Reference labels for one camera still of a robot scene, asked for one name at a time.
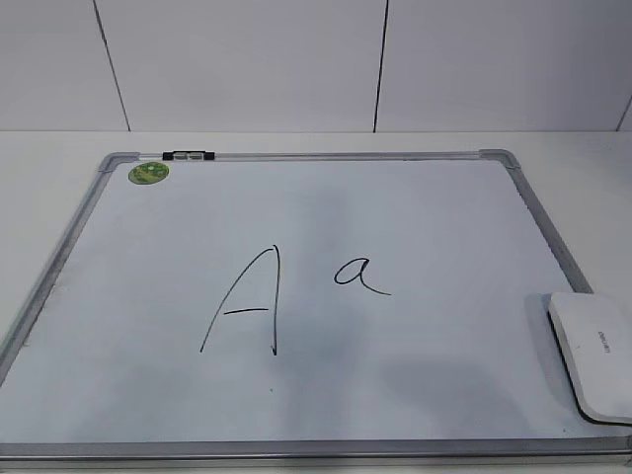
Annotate white board eraser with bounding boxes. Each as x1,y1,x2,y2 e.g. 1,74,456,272
524,292,631,427

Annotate round green magnet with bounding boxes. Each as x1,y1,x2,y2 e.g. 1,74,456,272
127,162,170,186

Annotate white board with aluminium frame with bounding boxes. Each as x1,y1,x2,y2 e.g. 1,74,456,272
1,149,631,469

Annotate black hanging clip on frame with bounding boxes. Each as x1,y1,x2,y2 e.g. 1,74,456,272
162,150,215,161

